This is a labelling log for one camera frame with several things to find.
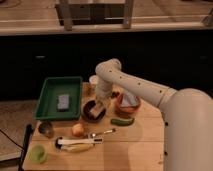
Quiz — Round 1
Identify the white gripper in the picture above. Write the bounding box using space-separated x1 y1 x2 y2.
95 79 112 103

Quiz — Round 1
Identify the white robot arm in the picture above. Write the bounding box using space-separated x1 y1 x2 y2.
95 59 213 171

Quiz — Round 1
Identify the dark purple bowl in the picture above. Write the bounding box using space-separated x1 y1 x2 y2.
82 100 106 123

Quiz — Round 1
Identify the white cloth in bowl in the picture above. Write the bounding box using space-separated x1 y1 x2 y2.
121 94 139 107

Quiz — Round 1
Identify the orange terracotta bowl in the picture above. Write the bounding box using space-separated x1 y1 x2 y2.
115 94 141 118

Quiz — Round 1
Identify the dark red small object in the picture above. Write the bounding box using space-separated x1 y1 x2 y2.
111 91 120 99

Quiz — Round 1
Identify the green cucumber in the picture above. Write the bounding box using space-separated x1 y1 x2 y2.
110 118 135 126

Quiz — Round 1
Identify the grey sponge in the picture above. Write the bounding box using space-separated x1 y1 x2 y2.
57 94 70 111

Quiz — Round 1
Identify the metal spoon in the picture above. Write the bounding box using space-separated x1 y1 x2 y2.
87 128 116 138

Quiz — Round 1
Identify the green plastic tray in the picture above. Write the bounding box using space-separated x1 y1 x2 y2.
35 76 82 121

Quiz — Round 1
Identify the yellow banana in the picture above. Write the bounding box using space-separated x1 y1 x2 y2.
62 144 94 153

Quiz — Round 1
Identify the metal cup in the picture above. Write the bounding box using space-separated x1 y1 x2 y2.
38 121 54 138

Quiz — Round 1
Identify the black table-edge bar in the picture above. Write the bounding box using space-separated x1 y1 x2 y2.
18 124 33 171

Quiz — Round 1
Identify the wooden chair frame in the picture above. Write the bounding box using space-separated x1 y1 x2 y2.
54 0 134 31

